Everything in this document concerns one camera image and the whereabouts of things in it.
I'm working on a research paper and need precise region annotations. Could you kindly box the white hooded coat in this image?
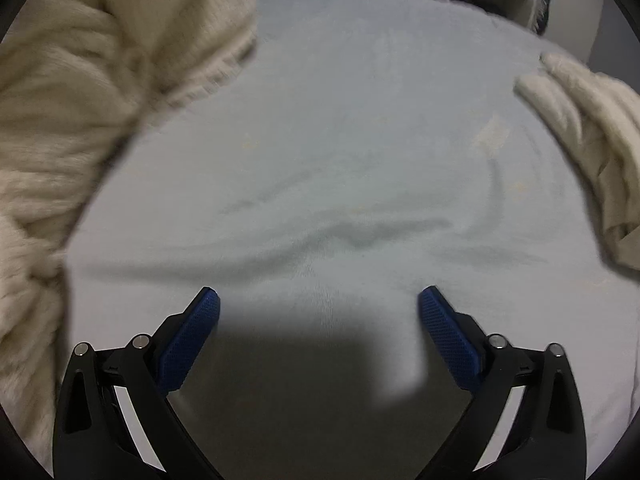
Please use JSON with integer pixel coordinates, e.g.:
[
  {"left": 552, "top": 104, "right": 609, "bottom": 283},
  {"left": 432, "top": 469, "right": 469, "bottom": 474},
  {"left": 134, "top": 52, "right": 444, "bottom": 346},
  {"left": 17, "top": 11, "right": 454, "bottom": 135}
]
[{"left": 514, "top": 52, "right": 640, "bottom": 272}]

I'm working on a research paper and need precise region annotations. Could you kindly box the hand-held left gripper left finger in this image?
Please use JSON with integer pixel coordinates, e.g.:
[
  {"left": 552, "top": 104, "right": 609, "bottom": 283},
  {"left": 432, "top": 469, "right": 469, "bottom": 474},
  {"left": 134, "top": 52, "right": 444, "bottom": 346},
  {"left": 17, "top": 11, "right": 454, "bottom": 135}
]
[{"left": 52, "top": 286, "right": 226, "bottom": 480}]

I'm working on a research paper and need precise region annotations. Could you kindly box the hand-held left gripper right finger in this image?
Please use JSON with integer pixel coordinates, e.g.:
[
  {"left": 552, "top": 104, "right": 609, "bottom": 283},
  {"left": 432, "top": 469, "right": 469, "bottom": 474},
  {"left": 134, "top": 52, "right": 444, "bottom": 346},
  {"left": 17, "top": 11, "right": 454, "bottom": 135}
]
[{"left": 417, "top": 285, "right": 587, "bottom": 480}]

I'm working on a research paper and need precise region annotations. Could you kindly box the bed with grey sheet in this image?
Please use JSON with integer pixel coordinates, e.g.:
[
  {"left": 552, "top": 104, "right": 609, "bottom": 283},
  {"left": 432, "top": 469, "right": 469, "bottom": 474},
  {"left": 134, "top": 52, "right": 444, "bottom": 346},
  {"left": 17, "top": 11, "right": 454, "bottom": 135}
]
[{"left": 30, "top": 0, "right": 640, "bottom": 480}]

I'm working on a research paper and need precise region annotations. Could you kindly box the cream fluffy blanket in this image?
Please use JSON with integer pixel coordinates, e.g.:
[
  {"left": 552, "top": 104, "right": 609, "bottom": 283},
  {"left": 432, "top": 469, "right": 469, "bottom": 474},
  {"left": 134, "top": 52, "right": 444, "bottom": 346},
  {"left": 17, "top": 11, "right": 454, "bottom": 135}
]
[{"left": 0, "top": 0, "right": 259, "bottom": 467}]

